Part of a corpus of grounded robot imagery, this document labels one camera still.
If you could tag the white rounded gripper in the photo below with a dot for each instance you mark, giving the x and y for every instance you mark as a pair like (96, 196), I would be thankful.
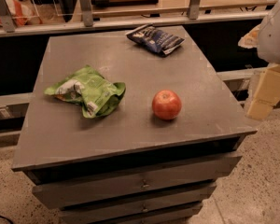
(275, 36)

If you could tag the green rice chip bag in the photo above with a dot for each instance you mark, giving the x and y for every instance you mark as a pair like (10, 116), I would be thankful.
(97, 96)

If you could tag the dark blue chip bag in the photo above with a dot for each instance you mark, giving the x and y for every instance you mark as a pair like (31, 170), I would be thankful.
(155, 40)

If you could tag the orange white bag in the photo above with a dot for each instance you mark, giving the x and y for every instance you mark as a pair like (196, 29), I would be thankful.
(21, 14)

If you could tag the red apple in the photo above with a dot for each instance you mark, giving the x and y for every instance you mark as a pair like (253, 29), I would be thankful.
(166, 105)

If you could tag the grey drawer cabinet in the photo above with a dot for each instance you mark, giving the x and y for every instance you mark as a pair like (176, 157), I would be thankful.
(129, 167)

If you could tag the grey metal railing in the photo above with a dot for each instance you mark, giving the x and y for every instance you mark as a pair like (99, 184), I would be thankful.
(75, 16)

